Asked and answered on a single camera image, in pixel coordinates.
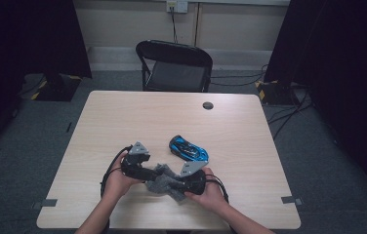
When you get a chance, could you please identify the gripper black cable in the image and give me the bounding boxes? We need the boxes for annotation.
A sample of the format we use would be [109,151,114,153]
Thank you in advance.
[100,145,135,200]
[204,174,230,203]

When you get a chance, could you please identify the black folding chair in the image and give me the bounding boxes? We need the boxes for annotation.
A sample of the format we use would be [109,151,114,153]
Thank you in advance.
[135,39,214,94]

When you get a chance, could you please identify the black curtain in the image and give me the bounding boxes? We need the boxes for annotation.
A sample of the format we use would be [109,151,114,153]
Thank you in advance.
[0,0,94,164]
[264,0,367,209]

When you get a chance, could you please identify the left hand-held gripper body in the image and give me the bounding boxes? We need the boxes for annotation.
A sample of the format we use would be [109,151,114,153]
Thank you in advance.
[120,140,152,179]

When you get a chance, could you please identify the black wall socket cable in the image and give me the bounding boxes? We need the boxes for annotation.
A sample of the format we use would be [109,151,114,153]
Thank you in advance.
[170,6,180,44]

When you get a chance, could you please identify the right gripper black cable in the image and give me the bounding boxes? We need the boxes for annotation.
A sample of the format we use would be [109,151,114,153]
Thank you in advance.
[204,174,230,203]

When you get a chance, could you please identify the white wall socket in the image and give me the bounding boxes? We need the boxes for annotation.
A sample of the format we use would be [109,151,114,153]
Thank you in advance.
[166,0,189,15]

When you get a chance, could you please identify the blue and black toy car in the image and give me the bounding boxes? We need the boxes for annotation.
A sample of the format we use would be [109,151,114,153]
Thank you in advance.
[168,135,210,163]

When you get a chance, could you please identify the grey knitted cloth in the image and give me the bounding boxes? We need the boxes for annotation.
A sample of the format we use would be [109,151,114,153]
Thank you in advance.
[144,163,189,203]

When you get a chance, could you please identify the black floor cable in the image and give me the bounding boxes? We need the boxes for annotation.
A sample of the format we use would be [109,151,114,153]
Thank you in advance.
[210,63,269,88]
[266,89,314,141]

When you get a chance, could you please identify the person's right hand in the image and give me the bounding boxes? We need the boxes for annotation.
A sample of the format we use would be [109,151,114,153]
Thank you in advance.
[183,168,226,215]

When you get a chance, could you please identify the black stand base yellow tape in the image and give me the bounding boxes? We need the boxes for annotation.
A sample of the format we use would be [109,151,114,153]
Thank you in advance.
[255,79,301,106]
[30,73,82,102]

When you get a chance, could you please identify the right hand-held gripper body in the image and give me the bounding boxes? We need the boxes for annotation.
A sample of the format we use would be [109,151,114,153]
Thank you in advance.
[179,160,210,196]

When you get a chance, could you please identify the person's left hand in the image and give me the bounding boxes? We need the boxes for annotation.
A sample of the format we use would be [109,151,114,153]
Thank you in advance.
[102,160,143,200]

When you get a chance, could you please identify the thin vertical wall conduit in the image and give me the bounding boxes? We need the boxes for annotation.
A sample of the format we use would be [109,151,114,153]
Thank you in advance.
[193,2,203,47]

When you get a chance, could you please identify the grey tape strip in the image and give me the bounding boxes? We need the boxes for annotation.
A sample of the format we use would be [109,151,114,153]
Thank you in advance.
[280,195,304,207]
[32,198,59,210]

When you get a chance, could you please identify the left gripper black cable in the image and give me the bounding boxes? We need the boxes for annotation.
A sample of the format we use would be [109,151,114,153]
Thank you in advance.
[100,145,135,200]

